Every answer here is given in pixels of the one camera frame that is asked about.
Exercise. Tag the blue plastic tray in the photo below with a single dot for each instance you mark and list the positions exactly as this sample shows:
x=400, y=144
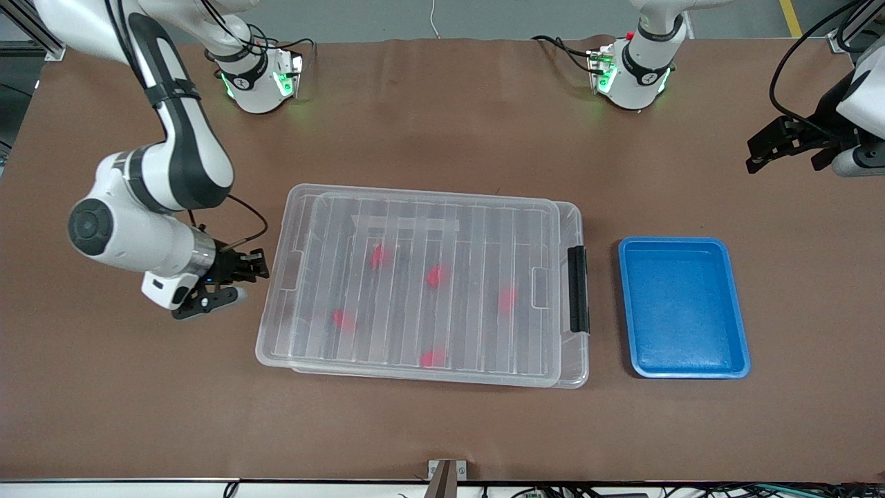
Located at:
x=681, y=304

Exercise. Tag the black box latch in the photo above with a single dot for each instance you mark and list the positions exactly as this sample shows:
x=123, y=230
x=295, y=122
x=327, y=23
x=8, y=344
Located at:
x=578, y=290

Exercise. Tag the clear plastic storage box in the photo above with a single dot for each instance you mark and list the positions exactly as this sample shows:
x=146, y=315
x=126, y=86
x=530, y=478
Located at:
x=574, y=360

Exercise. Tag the clear ribbed plastic lid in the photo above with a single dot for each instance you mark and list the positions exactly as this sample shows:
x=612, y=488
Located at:
x=415, y=228

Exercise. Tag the aluminium frame profile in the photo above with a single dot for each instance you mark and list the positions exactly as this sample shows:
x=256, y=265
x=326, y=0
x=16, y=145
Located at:
x=847, y=38
x=41, y=41

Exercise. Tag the red toy block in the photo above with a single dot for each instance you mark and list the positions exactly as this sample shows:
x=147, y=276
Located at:
x=379, y=256
x=433, y=357
x=343, y=319
x=508, y=299
x=435, y=275

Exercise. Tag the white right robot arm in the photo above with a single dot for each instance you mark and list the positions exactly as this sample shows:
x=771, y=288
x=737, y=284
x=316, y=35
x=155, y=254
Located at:
x=193, y=159

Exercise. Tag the metal table bracket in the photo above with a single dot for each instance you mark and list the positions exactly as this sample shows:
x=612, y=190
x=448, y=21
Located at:
x=446, y=477

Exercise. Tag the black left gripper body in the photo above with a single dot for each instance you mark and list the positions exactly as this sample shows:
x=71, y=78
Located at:
x=827, y=113

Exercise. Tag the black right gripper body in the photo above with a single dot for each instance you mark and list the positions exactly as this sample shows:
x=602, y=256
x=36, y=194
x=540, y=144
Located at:
x=226, y=265

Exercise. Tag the brown table cover mat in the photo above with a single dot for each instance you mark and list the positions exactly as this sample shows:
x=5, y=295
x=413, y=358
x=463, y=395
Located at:
x=442, y=429

